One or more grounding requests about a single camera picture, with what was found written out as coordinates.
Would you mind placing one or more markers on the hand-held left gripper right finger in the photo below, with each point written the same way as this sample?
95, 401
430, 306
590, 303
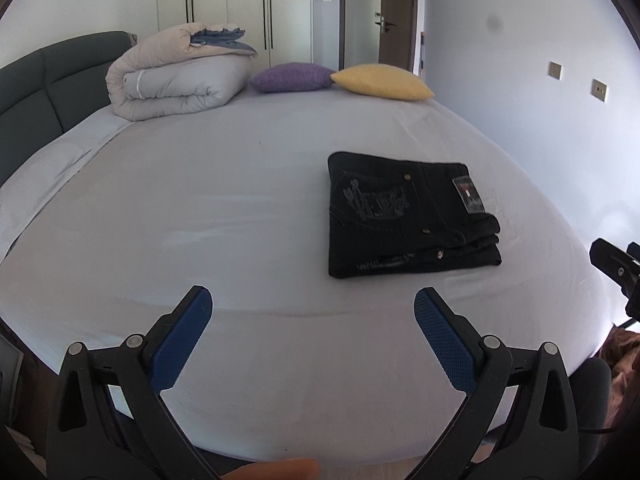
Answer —
445, 340

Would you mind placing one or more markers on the person's left hand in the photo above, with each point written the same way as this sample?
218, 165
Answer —
275, 471

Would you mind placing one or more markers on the brass wall plate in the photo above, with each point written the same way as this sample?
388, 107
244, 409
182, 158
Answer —
600, 90
555, 70

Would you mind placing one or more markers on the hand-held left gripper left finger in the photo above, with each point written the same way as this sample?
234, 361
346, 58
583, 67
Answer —
182, 340

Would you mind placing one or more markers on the dark grey chair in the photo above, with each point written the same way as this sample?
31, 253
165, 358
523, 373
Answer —
592, 395

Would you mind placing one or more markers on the black pants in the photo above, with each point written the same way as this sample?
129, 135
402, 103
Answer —
390, 240

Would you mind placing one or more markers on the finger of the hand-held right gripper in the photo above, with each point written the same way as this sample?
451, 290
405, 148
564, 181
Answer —
612, 265

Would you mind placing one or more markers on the brown cloth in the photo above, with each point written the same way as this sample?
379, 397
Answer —
625, 365

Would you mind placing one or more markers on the purple pillow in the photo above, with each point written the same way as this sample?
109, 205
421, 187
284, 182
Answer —
290, 77

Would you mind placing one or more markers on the yellow pillow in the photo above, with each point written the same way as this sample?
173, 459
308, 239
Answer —
382, 81

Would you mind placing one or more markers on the dark grey padded headboard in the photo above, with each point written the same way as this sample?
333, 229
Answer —
35, 90

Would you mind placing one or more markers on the bed with white sheet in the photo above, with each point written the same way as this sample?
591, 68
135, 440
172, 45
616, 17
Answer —
225, 210

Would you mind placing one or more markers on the folded beige duvet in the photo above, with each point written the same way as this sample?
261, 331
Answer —
170, 80

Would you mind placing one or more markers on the cream wardrobe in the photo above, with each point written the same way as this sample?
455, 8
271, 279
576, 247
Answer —
225, 5

